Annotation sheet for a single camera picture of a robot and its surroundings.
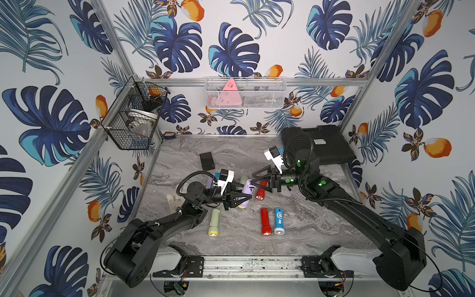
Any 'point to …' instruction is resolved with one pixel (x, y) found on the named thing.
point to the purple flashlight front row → (248, 188)
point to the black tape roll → (169, 135)
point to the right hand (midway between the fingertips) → (252, 177)
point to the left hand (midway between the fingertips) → (250, 191)
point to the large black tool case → (328, 142)
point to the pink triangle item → (229, 96)
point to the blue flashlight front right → (279, 228)
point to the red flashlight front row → (266, 228)
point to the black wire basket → (132, 121)
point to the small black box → (207, 161)
